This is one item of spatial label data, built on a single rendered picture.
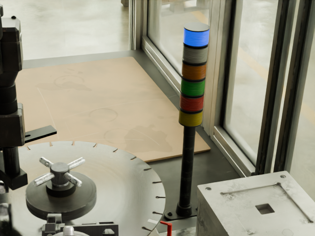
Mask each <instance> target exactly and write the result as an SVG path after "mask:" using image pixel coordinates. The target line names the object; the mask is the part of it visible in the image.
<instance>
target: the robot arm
mask: <svg viewBox="0 0 315 236"><path fill-rule="evenodd" d="M105 229H111V230H105ZM42 236H119V225H118V223H117V222H116V221H96V222H95V223H82V225H65V224H64V223H62V220H61V214H48V216H47V223H46V224H43V227H42Z"/></svg>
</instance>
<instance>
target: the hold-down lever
mask: <svg viewBox="0 0 315 236"><path fill-rule="evenodd" d="M2 36H3V30H2V20H1V15H0V40H1V38H2ZM2 73H3V63H2V54H1V45H0V74H2Z"/></svg>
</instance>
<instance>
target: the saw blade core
mask: <svg viewBox="0 0 315 236"><path fill-rule="evenodd" d="M96 144H97V143H94V142H85V141H75V143H74V146H73V141H53V142H51V145H52V146H50V142H45V143H39V144H34V145H29V146H27V147H28V149H29V150H28V149H27V148H26V147H21V148H18V152H19V162H20V168H21V169H22V170H24V171H25V172H26V173H27V177H28V184H27V185H25V186H23V187H21V188H18V189H16V190H11V189H10V188H9V193H2V194H0V236H42V227H43V224H46V223H47V216H44V215H41V214H38V213H36V212H34V211H33V210H32V209H30V207H29V206H28V205H27V203H26V197H25V191H26V188H27V186H28V185H29V183H30V182H31V181H32V180H34V179H35V178H37V177H38V176H40V175H43V174H46V173H49V172H50V169H49V168H48V167H46V166H45V165H43V164H42V163H40V162H39V159H40V158H41V157H44V158H45V159H47V160H49V161H50V162H52V163H53V164H54V163H57V162H64V163H66V164H69V163H71V162H73V161H75V160H77V159H79V158H81V157H83V158H84V159H85V163H83V164H81V165H79V166H77V167H75V168H73V169H71V170H70V171H75V172H79V173H82V174H85V175H87V176H88V177H90V178H91V179H92V180H93V181H94V183H95V184H96V187H97V197H96V200H95V201H94V203H93V204H92V205H91V206H90V207H89V208H88V209H86V210H85V211H83V212H81V213H78V214H75V215H72V216H67V217H62V218H61V220H62V223H64V224H65V225H82V223H95V222H96V221H116V222H117V223H118V225H119V236H148V235H149V234H150V233H151V232H152V231H153V230H154V228H155V227H156V226H157V225H158V223H159V221H160V219H161V217H162V215H163V212H164V209H165V189H164V186H163V183H162V181H161V179H160V178H159V176H158V175H157V173H156V172H155V171H154V170H153V169H152V168H151V167H150V166H149V165H148V164H147V163H146V162H144V161H143V160H141V159H140V158H138V157H136V156H135V155H133V154H131V153H129V152H126V151H124V150H121V149H118V148H116V147H112V146H108V145H104V144H99V143H98V144H97V145H96ZM95 146H96V147H95ZM115 151H116V153H115ZM131 160H132V161H131ZM153 183H155V184H153ZM157 198H158V199H157ZM153 213H155V214H153ZM149 219H151V220H155V221H158V223H157V224H155V223H152V222H149V221H148V220H149ZM142 228H145V229H142Z"/></svg>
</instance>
